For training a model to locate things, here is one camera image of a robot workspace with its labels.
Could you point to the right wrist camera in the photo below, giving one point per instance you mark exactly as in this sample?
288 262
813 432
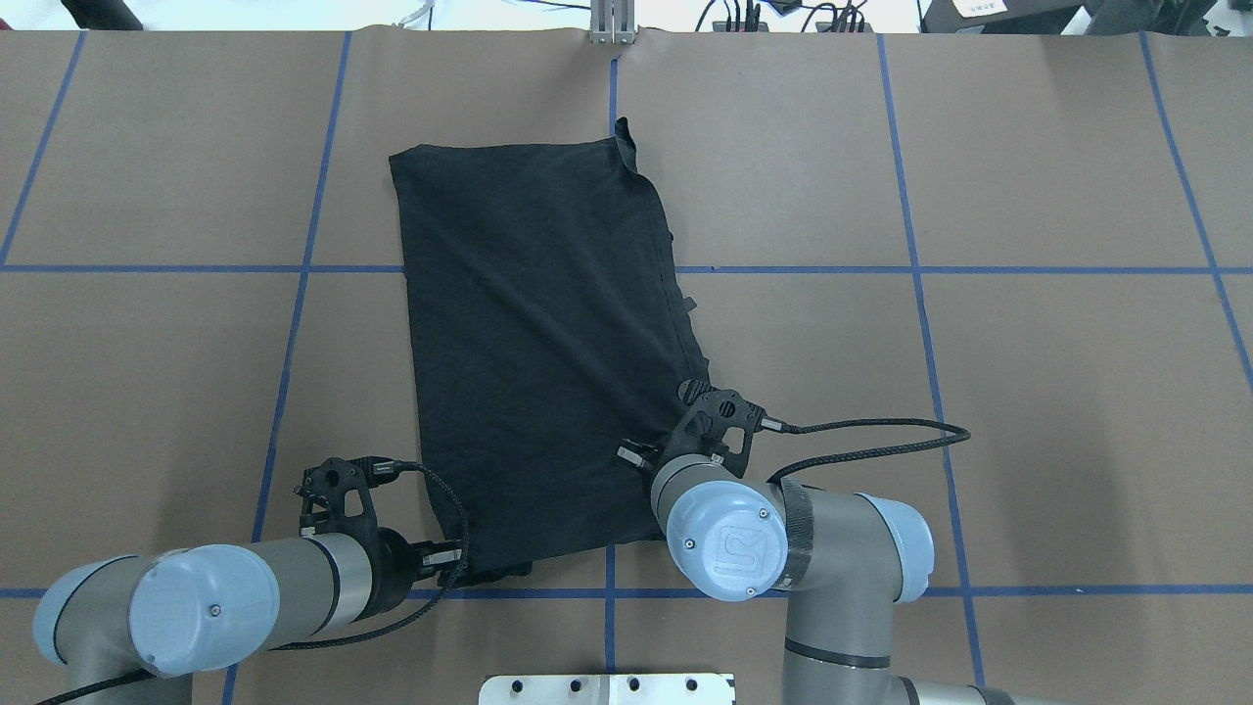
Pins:
728 423

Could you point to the black printed t-shirt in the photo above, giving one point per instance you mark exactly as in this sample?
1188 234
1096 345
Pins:
547 328

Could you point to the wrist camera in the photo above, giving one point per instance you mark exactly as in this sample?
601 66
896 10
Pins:
336 496
728 423

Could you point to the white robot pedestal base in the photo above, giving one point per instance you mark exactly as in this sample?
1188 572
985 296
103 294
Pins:
657 688

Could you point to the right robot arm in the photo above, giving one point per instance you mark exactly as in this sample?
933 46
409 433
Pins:
845 562

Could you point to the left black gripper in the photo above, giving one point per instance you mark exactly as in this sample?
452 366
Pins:
393 567

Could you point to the aluminium frame post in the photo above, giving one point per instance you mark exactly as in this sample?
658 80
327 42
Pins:
612 22

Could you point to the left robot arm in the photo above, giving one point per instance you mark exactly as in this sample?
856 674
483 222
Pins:
137 629

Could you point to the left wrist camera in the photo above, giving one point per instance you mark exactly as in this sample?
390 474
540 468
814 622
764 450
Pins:
336 496

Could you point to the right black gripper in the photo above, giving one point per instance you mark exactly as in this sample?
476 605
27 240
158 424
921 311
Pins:
637 455

